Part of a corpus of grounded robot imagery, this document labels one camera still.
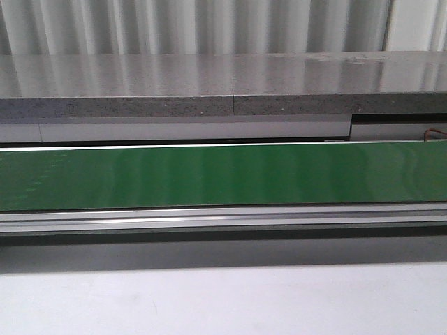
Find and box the red wire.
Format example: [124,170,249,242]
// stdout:
[424,128,447,143]

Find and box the aluminium conveyor rear rail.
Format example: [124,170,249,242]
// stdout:
[1,113,446,144]

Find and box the grey speckled stone counter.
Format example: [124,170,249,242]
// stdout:
[1,52,446,119]

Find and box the aluminium conveyor front rail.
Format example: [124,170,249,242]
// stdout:
[1,202,446,236]

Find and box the green conveyor belt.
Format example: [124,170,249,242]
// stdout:
[1,141,446,211]

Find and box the white pleated curtain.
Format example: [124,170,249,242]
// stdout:
[1,1,446,55]

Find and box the aluminium conveyor rail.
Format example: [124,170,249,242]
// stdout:
[1,113,446,144]
[1,202,446,236]

